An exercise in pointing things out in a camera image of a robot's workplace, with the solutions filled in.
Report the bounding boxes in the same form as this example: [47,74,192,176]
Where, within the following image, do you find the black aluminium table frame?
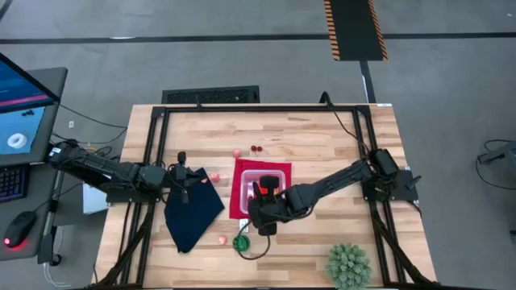
[94,104,440,290]

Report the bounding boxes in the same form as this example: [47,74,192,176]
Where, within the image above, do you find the computer monitor blue screen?
[0,52,61,166]

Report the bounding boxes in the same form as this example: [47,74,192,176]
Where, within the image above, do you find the red cloth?
[228,158,293,223]

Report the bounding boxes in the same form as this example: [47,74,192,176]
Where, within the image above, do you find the clear plastic container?
[239,168,287,216]

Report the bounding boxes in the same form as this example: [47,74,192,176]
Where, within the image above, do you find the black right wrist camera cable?
[236,225,272,261]

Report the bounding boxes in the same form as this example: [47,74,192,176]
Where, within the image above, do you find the grey side desk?
[0,67,69,263]

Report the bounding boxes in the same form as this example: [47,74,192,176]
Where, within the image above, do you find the white box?
[82,183,110,215]

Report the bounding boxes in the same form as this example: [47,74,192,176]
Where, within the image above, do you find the black keyboard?
[0,164,29,202]
[161,85,261,105]

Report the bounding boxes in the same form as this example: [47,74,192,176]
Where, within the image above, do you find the black computer mouse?
[3,211,37,249]

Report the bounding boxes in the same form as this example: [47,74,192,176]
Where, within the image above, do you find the grey floor stand with cables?
[475,139,516,190]

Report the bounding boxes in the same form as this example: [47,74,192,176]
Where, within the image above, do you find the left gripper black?
[164,151,209,205]

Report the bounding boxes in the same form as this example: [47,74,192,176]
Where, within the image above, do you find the black mat orange striped edges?
[323,0,389,62]

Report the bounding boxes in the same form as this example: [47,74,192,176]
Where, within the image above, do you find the dark blue cloth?
[164,167,226,254]

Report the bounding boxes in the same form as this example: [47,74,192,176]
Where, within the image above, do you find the green artificial plant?
[324,242,373,290]

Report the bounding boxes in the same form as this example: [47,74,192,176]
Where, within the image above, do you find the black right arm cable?
[319,91,370,152]

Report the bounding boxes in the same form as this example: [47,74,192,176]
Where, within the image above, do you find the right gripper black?
[247,175,292,237]

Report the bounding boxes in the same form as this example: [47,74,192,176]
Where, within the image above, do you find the green striped watermelon ball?
[232,234,252,253]

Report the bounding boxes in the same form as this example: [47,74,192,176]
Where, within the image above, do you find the black floor cable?
[50,103,128,147]

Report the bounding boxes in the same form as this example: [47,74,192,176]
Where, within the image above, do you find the black keyboard top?
[161,85,261,105]

